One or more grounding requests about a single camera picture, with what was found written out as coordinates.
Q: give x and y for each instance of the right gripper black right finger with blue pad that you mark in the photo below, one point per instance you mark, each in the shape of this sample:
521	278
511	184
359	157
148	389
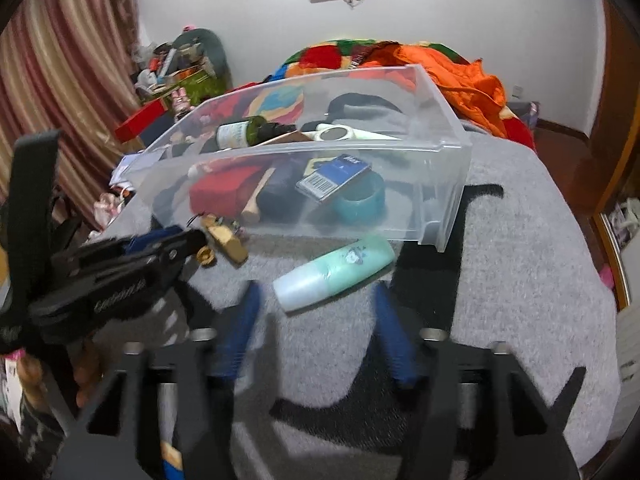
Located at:
472	405

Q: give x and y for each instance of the colourful patchwork quilt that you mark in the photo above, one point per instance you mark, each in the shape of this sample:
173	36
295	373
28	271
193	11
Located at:
348	54

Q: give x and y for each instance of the green cardboard box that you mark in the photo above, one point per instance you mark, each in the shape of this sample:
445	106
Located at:
199	87

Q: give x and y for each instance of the orange jacket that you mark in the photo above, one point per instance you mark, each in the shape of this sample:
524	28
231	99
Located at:
476	95

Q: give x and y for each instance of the wooden door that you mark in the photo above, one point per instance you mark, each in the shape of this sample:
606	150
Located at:
609	172

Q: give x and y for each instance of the green glass spray bottle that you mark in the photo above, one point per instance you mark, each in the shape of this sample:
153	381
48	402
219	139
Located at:
245	133

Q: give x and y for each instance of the grey blanket black letters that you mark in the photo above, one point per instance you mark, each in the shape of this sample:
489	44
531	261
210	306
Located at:
315	401

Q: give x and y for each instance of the purple black cosmetic bottle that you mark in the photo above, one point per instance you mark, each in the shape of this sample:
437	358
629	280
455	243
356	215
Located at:
279	201

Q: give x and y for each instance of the teal tape roll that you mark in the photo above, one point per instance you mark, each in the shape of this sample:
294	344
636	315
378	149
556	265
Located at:
362	201

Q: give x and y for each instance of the pink bunny toy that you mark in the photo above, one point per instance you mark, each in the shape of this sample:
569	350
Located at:
181	103

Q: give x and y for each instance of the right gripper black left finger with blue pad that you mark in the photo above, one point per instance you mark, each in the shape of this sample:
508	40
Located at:
117	435

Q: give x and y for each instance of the light green cylinder stick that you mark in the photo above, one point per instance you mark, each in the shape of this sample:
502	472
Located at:
368	135

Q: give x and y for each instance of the clear plastic storage bin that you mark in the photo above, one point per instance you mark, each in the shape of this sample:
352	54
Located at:
424	169

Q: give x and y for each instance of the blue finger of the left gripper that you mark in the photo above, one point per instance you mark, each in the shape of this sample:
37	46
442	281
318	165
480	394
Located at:
140	242

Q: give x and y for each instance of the gold perfume bottle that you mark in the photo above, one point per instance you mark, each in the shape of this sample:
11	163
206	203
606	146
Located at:
225	235

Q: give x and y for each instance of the mint green tube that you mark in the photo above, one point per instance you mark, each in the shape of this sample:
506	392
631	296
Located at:
333	273

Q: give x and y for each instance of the red box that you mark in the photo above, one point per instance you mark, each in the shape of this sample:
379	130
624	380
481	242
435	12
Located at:
134	125

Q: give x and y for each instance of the person's left hand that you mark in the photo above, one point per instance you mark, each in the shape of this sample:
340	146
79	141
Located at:
84	367

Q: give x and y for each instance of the blue barcode box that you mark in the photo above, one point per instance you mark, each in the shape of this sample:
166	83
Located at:
331	177

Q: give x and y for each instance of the striped red gold curtain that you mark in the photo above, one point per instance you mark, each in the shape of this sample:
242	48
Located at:
67	65

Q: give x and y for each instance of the beige cosmetic tube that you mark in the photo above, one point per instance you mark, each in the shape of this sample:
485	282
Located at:
285	137

